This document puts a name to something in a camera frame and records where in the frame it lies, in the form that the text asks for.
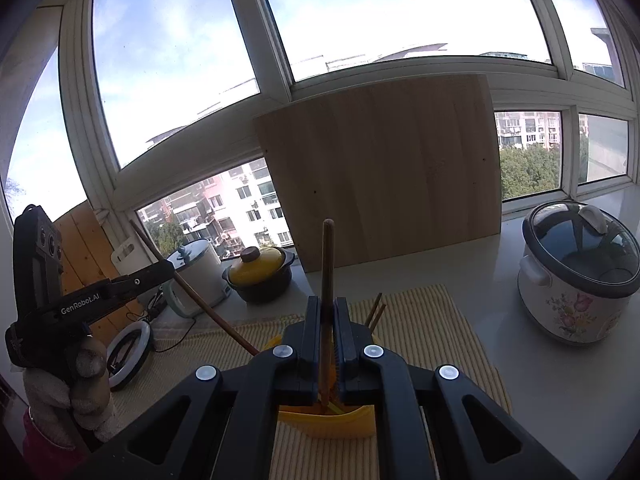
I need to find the white plastic cutting board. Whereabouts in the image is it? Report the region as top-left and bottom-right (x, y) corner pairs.
(110, 240), (161, 281)

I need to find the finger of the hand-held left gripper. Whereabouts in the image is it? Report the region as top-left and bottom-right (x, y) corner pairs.
(107, 259), (177, 311)

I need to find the large wooden board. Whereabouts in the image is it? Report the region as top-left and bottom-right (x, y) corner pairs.
(253, 74), (502, 273)

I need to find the yellow striped cloth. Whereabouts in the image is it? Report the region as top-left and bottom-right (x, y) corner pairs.
(112, 284), (513, 480)

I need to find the white ring light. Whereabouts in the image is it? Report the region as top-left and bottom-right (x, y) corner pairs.
(106, 321), (152, 392)

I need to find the black pot with yellow lid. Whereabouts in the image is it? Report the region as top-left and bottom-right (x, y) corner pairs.
(222, 246), (296, 305)

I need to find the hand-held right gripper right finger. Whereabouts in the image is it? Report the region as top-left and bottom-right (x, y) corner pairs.
(334, 297), (578, 480)

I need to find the floral white rice cooker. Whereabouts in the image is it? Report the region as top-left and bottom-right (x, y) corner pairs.
(517, 201), (640, 346)

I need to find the white window frame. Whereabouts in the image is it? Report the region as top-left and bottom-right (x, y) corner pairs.
(0, 0), (640, 241)

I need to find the pine wood panel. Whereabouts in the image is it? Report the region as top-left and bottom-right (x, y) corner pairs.
(52, 202), (146, 346)

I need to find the person's left hand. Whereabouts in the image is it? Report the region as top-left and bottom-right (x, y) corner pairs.
(22, 335), (117, 443)

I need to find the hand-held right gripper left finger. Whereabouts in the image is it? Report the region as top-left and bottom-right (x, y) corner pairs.
(97, 296), (321, 480)

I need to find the white and teal electric cooker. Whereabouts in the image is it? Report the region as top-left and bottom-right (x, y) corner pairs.
(161, 238), (232, 318)

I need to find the yellow plastic container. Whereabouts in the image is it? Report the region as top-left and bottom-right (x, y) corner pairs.
(261, 336), (377, 440)

